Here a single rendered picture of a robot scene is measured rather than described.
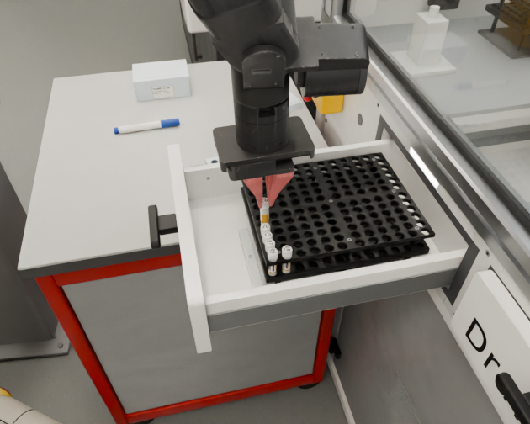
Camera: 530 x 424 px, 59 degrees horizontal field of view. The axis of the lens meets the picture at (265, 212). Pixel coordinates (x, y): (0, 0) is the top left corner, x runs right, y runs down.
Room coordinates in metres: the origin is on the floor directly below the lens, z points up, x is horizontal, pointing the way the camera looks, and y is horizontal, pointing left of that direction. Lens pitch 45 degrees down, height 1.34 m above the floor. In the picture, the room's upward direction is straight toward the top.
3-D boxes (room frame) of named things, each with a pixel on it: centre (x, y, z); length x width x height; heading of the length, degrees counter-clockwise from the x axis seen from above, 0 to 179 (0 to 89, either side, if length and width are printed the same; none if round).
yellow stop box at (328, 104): (0.81, -0.12, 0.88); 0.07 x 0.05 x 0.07; 13
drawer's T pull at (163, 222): (0.42, 0.13, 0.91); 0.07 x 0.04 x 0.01; 13
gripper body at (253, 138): (0.42, 0.00, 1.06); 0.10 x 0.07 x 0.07; 102
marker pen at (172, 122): (0.84, 0.25, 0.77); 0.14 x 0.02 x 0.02; 105
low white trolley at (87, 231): (0.83, 0.18, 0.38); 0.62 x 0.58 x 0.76; 13
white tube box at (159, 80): (1.01, 0.24, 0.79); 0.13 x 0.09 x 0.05; 102
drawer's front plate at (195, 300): (0.42, 0.10, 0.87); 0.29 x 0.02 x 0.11; 13
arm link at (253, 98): (0.42, 0.00, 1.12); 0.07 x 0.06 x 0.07; 94
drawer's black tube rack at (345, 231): (0.47, -0.09, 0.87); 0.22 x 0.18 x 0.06; 103
